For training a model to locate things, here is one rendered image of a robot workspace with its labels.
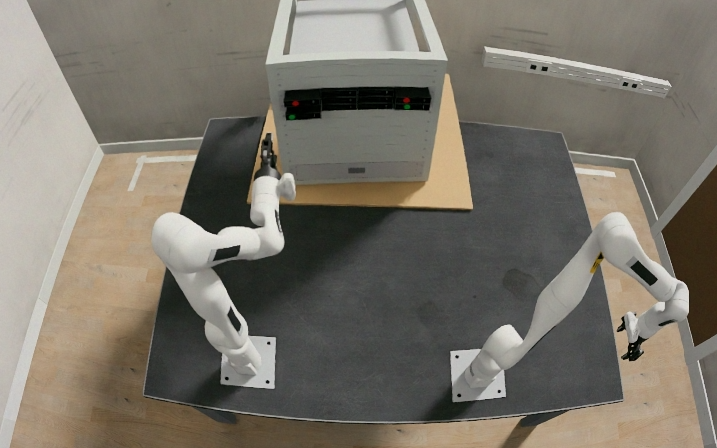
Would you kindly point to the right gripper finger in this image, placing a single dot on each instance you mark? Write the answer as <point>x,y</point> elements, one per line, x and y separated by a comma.
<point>622,326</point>
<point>636,355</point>

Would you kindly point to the white metal rack frame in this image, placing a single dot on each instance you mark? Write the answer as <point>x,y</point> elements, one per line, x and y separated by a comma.
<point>352,146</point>

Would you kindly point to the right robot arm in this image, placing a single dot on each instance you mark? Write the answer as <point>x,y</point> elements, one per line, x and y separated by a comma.
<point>619,247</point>

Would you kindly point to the tan flat wooden board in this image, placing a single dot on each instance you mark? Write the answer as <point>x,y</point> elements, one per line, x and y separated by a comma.
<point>447,186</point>

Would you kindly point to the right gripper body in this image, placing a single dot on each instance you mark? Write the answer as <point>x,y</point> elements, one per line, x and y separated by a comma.
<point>640,340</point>

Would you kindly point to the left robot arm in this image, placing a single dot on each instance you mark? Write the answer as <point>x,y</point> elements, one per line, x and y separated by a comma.
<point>189,249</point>

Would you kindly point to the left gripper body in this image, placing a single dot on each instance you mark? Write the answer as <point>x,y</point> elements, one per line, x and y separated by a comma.
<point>267,170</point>

